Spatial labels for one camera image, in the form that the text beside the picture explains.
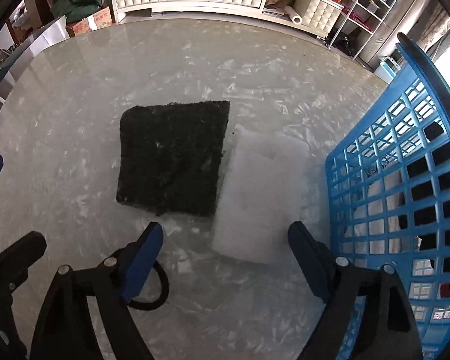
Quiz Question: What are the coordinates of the white blue storage box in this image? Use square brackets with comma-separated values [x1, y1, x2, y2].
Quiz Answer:
[374, 57, 401, 84]

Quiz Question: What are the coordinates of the grey side table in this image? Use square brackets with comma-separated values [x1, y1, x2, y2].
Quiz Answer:
[0, 16, 69, 102]

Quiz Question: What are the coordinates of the red cardboard box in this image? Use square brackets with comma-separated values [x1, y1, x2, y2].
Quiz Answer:
[66, 7, 113, 37]

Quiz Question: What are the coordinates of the white metal shelf rack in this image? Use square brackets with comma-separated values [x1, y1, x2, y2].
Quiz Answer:
[326, 0, 396, 59]

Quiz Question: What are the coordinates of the black square filter sponge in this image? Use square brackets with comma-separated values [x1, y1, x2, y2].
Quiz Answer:
[116, 101, 230, 217]

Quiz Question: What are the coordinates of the white paper roll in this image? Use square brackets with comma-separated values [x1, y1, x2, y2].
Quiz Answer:
[283, 6, 302, 24]

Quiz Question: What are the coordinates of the white square filter sponge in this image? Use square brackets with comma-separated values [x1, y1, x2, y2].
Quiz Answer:
[211, 130, 309, 264]

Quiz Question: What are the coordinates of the blue plastic laundry basket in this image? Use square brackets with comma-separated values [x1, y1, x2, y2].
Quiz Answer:
[325, 35, 450, 359]

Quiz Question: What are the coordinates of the black soft cloth in basket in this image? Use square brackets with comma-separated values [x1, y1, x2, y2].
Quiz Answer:
[406, 121, 450, 251]

